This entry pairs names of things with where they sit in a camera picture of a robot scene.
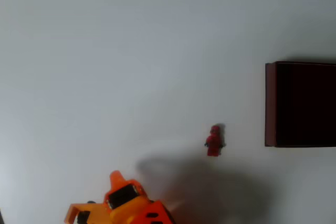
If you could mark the dark brown open box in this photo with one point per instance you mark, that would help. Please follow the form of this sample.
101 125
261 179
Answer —
302 103

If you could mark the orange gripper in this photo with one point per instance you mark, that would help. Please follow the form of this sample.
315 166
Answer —
123 195

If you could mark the small red toy figure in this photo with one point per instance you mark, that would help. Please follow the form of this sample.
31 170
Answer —
214 141

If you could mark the orange camera mount bracket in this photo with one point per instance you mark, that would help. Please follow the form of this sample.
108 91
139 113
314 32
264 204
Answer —
92 208

